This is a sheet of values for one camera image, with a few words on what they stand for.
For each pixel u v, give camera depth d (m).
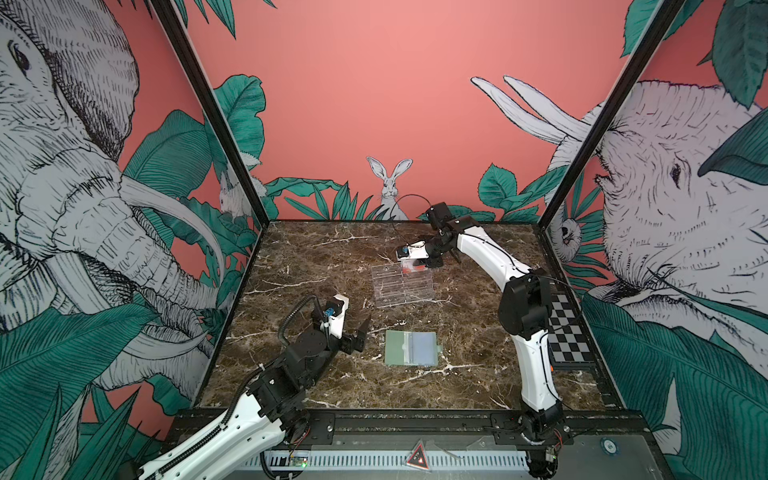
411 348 0.88
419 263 0.87
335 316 0.60
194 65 0.78
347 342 0.65
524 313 0.57
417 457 0.70
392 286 1.00
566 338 0.88
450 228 0.71
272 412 0.51
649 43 0.73
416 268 0.95
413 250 0.82
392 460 0.70
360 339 0.66
